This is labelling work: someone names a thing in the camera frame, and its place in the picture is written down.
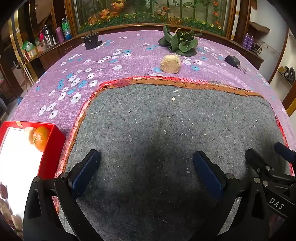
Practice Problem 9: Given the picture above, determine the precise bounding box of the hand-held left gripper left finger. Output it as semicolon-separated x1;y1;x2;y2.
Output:
23;149;104;241

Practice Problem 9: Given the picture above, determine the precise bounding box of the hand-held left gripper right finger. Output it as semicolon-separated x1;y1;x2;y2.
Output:
193;151;270;241

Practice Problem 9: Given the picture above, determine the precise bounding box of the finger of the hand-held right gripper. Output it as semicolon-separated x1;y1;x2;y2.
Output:
274;142;296;163
245;149;296;186

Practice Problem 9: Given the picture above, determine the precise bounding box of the red box with white inside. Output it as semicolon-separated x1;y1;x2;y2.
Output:
0;121;67;234

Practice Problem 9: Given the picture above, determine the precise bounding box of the orange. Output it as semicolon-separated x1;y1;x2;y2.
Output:
32;126;51;152

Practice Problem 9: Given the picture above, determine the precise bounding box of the grey felt mat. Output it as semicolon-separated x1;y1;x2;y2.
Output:
57;75;295;241

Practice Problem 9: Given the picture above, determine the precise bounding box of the black car key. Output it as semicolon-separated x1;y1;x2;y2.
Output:
224;55;247;74

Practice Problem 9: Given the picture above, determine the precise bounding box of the round beige fibrous puck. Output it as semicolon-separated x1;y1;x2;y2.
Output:
160;54;181;74

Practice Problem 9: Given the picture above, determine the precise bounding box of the purple floral tablecloth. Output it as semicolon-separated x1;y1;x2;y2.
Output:
10;30;296;153

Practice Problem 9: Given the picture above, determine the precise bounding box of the wooden side cabinet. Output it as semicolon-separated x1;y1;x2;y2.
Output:
23;35;81;75

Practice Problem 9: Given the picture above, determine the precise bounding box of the black clamp device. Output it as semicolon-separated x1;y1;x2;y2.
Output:
81;32;102;50

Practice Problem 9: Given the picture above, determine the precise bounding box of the green artificial leafy plant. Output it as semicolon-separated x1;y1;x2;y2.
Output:
158;24;203;57

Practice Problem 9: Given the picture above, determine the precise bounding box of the green packet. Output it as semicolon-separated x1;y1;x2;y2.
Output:
21;41;35;52

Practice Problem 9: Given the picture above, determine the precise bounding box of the purple bottle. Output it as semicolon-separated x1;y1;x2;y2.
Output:
56;27;65;43

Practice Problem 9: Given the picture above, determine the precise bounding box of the steel thermos flask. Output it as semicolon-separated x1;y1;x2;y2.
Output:
43;23;58;47

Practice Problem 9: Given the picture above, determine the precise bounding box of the green bottle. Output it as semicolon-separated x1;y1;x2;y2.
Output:
61;18;72;40

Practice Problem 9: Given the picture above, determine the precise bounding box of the artificial flower display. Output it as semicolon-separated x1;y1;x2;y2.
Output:
72;0;232;35

